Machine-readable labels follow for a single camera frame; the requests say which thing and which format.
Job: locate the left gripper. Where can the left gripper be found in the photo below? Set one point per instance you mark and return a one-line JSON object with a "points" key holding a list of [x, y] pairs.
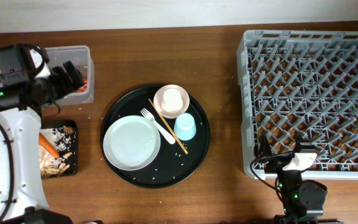
{"points": [[66, 83]]}

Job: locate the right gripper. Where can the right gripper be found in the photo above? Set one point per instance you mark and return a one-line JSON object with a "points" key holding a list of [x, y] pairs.
{"points": [[276, 163]]}

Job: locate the red snack wrapper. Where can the red snack wrapper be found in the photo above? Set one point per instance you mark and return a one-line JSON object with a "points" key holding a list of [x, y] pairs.
{"points": [[83, 88]]}

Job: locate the rice and food scraps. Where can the rice and food scraps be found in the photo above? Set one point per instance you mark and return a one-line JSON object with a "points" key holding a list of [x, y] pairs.
{"points": [[65, 145]]}

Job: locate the orange carrot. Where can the orange carrot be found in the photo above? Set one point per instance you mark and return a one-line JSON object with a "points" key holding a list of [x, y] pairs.
{"points": [[48, 147]]}

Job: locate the grey plate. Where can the grey plate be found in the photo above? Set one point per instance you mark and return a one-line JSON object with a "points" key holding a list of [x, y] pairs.
{"points": [[131, 143]]}

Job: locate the pink bowl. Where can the pink bowl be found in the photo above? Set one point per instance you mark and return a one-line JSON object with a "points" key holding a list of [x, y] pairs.
{"points": [[158, 101]]}

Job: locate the light blue cup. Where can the light blue cup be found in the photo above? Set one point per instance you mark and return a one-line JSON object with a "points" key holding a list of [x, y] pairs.
{"points": [[185, 127]]}

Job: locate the wooden chopstick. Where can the wooden chopstick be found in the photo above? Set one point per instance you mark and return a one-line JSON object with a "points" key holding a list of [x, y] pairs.
{"points": [[169, 128]]}

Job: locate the white cup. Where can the white cup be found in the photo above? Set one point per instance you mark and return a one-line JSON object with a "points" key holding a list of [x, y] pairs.
{"points": [[172, 101]]}

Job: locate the white plastic fork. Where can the white plastic fork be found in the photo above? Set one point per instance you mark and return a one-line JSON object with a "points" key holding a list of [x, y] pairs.
{"points": [[169, 138]]}

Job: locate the brown food lump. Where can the brown food lump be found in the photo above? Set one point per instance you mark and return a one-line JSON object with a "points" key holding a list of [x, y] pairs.
{"points": [[68, 130]]}

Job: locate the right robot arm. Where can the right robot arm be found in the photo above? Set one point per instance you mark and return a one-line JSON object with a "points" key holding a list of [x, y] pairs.
{"points": [[302, 200]]}

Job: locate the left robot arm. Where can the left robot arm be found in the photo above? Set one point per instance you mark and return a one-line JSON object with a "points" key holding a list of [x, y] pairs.
{"points": [[22, 198]]}

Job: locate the grey dishwasher rack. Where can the grey dishwasher rack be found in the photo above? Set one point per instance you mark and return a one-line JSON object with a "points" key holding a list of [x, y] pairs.
{"points": [[306, 82]]}

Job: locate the clear plastic bin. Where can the clear plastic bin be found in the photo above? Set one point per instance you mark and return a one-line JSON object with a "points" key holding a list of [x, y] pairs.
{"points": [[81, 59]]}

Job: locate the black rectangular tray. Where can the black rectangular tray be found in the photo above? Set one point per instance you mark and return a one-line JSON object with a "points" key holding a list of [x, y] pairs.
{"points": [[56, 124]]}

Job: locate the round black serving tray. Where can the round black serving tray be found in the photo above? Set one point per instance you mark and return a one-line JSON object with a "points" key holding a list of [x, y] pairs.
{"points": [[171, 165]]}

